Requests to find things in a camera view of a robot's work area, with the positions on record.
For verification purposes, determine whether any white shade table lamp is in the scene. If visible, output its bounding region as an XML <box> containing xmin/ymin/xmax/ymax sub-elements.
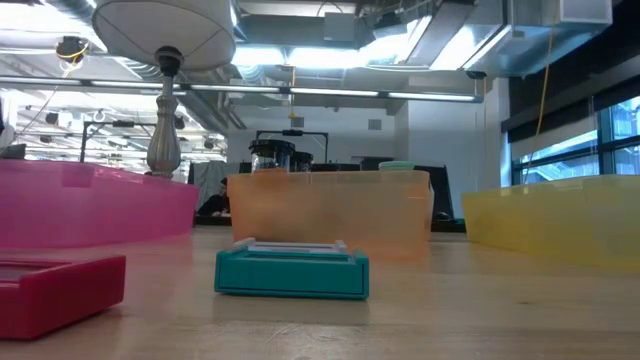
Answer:
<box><xmin>91</xmin><ymin>0</ymin><xmax>237</xmax><ymax>180</ymax></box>

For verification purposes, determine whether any grey fabric cover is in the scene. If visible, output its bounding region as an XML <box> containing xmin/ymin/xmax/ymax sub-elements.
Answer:
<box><xmin>192</xmin><ymin>160</ymin><xmax>230</xmax><ymax>216</ymax></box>

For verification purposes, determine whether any black ceiling camera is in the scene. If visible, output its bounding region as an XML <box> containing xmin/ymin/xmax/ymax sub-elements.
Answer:
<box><xmin>53</xmin><ymin>34</ymin><xmax>91</xmax><ymax>64</ymax></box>

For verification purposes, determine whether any pink plastic bin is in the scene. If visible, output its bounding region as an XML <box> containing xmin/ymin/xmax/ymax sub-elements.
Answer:
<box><xmin>0</xmin><ymin>158</ymin><xmax>201</xmax><ymax>250</ymax></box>

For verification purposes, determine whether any person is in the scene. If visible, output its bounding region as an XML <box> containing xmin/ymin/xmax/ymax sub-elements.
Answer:
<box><xmin>197</xmin><ymin>177</ymin><xmax>231</xmax><ymax>217</ymax></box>

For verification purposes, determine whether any grey ceiling box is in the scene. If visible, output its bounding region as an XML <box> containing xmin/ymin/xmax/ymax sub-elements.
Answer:
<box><xmin>322</xmin><ymin>12</ymin><xmax>359</xmax><ymax>44</ymax></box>

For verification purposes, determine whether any mint green hourglass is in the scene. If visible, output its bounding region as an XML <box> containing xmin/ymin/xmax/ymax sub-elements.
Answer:
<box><xmin>377</xmin><ymin>159</ymin><xmax>416</xmax><ymax>172</ymax></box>

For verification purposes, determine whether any orange plastic bin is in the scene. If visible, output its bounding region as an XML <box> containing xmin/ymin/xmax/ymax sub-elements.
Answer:
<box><xmin>227</xmin><ymin>169</ymin><xmax>435</xmax><ymax>262</ymax></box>

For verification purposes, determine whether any yellow plastic bin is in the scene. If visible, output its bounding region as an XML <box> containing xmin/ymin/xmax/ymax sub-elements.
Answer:
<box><xmin>460</xmin><ymin>173</ymin><xmax>640</xmax><ymax>274</ymax></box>

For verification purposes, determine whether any black hourglass orange sand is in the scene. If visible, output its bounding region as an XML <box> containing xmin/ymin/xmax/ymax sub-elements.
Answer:
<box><xmin>248</xmin><ymin>138</ymin><xmax>297</xmax><ymax>175</ymax></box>

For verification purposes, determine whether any window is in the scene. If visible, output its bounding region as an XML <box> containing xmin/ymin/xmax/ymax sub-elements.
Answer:
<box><xmin>509</xmin><ymin>94</ymin><xmax>640</xmax><ymax>186</ymax></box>

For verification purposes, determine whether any yellow hanging cable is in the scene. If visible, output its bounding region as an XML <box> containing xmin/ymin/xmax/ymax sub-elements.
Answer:
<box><xmin>535</xmin><ymin>0</ymin><xmax>557</xmax><ymax>137</ymax></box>

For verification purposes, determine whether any teal digital clock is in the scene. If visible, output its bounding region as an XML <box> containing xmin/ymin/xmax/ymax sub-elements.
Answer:
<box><xmin>214</xmin><ymin>244</ymin><xmax>371</xmax><ymax>301</ymax></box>

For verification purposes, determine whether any dark background desk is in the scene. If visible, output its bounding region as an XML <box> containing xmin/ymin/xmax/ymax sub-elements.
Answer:
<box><xmin>193</xmin><ymin>213</ymin><xmax>234</xmax><ymax>227</ymax></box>

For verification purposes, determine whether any red digital clock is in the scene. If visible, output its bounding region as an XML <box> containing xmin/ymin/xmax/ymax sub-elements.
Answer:
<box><xmin>0</xmin><ymin>254</ymin><xmax>128</xmax><ymax>342</ymax></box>

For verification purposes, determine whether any thin black gantry frame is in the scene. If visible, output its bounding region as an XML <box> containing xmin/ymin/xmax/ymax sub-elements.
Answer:
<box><xmin>79</xmin><ymin>119</ymin><xmax>157</xmax><ymax>164</ymax></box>

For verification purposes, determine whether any long ceiling light bar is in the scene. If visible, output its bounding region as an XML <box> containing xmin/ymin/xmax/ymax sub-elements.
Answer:
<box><xmin>0</xmin><ymin>74</ymin><xmax>485</xmax><ymax>105</ymax></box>

